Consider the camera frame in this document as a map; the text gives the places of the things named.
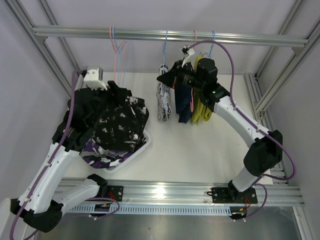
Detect aluminium frame posts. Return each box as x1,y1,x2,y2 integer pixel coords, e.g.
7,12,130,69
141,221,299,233
0,0,320,186

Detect aluminium hanging rail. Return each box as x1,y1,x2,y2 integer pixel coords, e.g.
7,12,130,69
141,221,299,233
32,25,309,48

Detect grey slotted cable duct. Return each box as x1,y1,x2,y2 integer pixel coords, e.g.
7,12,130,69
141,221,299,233
68,203,232,216

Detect light blue hanger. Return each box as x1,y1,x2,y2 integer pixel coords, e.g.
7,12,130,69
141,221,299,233
162,29,168,66
111,26,130,88
199,30,216,59

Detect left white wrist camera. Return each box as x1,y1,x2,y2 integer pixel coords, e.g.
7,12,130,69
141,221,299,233
83,66,108,90

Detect pink hanger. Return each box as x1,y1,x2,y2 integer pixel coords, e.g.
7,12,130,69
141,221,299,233
109,26,128,82
190,29,198,113

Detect purple camouflage trousers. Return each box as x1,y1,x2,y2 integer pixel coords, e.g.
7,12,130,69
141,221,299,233
80,139,134,170

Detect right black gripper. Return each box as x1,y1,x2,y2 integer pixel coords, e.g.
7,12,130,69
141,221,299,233
156,60,204,92

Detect black white patterned trousers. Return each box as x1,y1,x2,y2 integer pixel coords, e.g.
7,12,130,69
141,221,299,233
92,94,150,152

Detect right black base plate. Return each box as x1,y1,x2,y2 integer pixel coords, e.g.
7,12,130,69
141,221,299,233
206,187,258,204

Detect navy blue trousers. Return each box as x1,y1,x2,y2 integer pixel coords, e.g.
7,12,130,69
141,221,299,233
174,62,195,124

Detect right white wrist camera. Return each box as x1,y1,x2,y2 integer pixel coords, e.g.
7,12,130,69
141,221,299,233
180,45,196,68

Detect yellow green trousers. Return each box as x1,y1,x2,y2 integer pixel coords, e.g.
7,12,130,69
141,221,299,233
190,55,213,125

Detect white black lettered trousers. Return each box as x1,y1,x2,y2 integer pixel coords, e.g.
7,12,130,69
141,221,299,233
156,63,174,123

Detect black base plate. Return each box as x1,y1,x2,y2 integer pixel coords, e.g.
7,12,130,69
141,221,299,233
206,187,258,204
100,185,124,202

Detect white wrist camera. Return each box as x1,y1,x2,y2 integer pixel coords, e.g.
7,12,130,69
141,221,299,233
180,45,196,68
83,66,108,90

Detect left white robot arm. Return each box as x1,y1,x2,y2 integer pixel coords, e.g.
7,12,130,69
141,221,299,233
9,81,131,238

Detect aluminium front rail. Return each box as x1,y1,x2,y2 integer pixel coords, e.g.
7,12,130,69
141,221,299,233
49,177,306,208

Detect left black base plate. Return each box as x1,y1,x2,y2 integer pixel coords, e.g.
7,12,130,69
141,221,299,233
100,185,124,202

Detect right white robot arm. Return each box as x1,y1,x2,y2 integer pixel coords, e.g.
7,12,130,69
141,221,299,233
157,58,283,202

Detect white plastic basket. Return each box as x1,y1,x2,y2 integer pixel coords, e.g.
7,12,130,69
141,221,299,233
102,129,152,174

